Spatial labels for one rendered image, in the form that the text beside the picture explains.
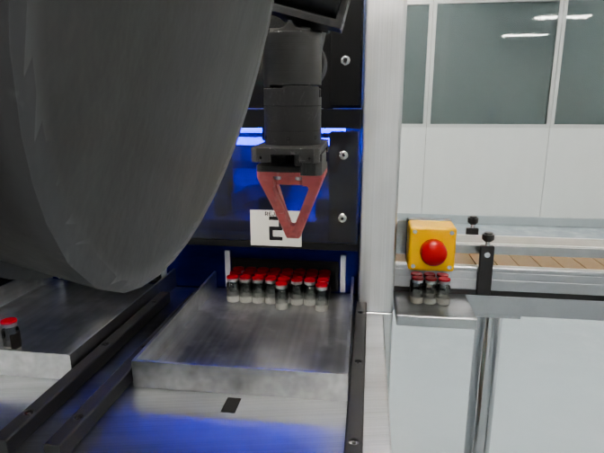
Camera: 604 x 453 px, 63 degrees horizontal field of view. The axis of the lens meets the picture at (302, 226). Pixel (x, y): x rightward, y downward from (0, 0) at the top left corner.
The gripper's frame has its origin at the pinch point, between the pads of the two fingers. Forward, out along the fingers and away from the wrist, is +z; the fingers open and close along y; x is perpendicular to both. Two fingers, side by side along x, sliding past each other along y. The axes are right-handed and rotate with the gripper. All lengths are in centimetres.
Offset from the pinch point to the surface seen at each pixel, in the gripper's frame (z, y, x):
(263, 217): 5.3, 26.6, 8.9
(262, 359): 20.5, 8.5, 5.6
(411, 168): 61, 485, -55
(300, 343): 20.6, 13.6, 1.1
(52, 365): 18.7, 0.5, 30.5
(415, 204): 100, 484, -61
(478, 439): 54, 40, -32
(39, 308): 21, 20, 46
